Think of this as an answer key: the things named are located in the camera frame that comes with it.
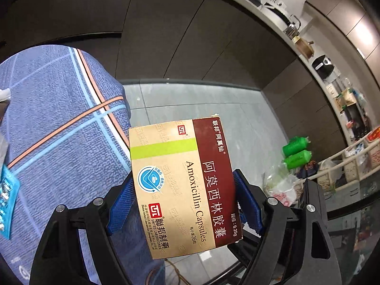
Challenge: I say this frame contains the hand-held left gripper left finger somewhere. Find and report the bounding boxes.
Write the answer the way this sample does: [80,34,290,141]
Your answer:
[30,172,140,285]

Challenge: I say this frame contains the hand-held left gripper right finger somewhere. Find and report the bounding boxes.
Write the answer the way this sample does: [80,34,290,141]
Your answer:
[227,169,342,285]

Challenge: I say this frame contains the tan and maroon medicine box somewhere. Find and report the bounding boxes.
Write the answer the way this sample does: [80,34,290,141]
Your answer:
[128,113,243,259]

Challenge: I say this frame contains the clear plastic bag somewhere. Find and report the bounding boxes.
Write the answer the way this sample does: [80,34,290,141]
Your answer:
[263,163,303,207]

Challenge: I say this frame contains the green plastic bottle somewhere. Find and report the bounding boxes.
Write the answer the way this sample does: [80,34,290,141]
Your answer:
[283,150,312,170]
[282,137,312,157]

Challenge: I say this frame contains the white sack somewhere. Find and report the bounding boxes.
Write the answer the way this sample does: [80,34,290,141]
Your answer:
[316,159,343,189]

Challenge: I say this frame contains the blue striped tablecloth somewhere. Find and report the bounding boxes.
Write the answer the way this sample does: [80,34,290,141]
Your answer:
[0,44,167,285]

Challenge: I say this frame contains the white railed storage rack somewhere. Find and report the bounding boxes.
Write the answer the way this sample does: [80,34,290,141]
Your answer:
[316,125,380,190]

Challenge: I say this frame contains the teal blister pack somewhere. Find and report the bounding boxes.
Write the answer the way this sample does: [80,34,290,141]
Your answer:
[0,165,21,239]

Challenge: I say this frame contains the glass table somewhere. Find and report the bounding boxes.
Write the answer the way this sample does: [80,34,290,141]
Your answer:
[327,166,380,285]

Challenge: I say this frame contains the black air fryer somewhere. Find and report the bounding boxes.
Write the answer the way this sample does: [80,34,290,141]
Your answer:
[312,54,334,81]

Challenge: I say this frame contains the brown cooking pot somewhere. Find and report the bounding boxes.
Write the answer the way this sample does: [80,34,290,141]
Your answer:
[295,37,315,58]

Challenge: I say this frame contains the steel kettle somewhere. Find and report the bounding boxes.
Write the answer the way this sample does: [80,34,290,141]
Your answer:
[283,21,299,36]

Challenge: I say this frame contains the dark kitchen base cabinets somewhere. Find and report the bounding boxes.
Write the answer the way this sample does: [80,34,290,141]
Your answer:
[0,0,348,158]

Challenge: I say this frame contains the white kitchen countertop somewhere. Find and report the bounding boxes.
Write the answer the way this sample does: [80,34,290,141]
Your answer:
[181,0,369,143]

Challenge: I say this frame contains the brown cord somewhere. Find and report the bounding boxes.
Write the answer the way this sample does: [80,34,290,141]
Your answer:
[165,260,190,285]

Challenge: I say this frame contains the grey wall cabinets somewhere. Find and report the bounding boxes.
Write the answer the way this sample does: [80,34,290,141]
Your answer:
[306,0,380,66]

